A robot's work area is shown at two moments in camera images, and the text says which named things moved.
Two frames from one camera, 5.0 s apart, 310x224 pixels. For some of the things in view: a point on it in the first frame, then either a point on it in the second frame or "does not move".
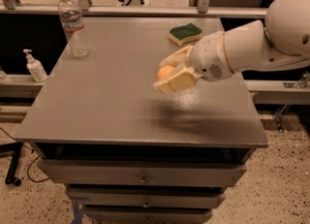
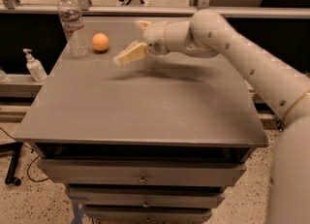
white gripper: x=209 y=58 to x=155 y=37
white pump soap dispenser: x=35 y=67 does not move
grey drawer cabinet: x=126 y=152 does not move
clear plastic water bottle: x=72 y=20 does not move
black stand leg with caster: x=15 y=148 does not move
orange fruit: x=165 y=71 to x=100 y=42
